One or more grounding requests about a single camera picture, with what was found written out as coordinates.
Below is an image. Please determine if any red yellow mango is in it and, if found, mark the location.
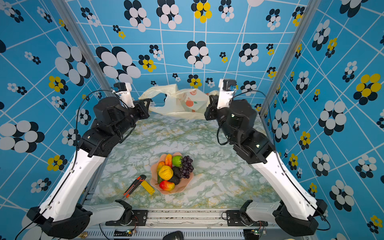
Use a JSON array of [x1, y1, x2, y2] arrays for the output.
[[159, 181, 176, 192]]

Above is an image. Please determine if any translucent printed plastic bag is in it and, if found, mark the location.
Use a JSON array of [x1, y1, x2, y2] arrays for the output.
[[139, 84, 219, 120]]

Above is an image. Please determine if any aluminium front rail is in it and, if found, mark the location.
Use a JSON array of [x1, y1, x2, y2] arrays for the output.
[[78, 209, 293, 240]]

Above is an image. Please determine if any yellow bell pepper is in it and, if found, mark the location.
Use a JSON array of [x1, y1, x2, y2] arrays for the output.
[[158, 165, 174, 181]]

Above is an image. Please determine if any yellow rectangular block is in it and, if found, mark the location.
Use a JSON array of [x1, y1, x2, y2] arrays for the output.
[[141, 180, 155, 195]]

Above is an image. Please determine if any orange peach fruit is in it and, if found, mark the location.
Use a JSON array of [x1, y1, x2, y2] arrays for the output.
[[165, 154, 173, 168]]

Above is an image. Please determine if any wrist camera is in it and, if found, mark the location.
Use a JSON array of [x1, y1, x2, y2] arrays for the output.
[[217, 79, 237, 109], [114, 82, 135, 108]]

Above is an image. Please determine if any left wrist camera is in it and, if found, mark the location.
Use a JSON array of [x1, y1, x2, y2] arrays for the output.
[[114, 82, 135, 108]]

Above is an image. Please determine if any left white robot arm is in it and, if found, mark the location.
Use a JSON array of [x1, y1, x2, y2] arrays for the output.
[[27, 97, 151, 239]]

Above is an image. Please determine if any pink scalloped plate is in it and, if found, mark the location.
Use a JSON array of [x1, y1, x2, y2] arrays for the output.
[[150, 154, 194, 195]]

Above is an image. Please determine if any red black utility knife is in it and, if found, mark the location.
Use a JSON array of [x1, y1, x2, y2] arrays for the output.
[[122, 175, 147, 200]]

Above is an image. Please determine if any black round knob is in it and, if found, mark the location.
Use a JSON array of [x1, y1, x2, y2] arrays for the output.
[[163, 231, 184, 240]]

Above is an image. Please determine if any green orange papaya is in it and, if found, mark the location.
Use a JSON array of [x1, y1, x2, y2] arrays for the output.
[[157, 161, 165, 184]]

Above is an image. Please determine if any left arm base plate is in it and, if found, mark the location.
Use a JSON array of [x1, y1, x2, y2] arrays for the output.
[[105, 210, 149, 227]]

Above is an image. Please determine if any green lime fruit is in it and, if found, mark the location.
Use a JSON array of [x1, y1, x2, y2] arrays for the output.
[[172, 156, 183, 168]]

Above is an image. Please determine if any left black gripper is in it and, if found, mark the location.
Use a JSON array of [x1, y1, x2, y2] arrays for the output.
[[116, 98, 152, 138]]

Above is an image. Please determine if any dark purple grape bunch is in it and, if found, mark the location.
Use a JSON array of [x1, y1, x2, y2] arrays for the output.
[[180, 156, 194, 179]]

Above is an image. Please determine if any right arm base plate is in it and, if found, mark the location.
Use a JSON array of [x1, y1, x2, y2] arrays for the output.
[[222, 210, 269, 228]]

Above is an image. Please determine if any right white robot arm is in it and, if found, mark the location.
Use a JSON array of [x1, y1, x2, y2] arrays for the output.
[[205, 95, 328, 237]]

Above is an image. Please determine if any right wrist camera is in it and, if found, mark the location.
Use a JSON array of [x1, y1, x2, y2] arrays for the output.
[[217, 79, 237, 109]]

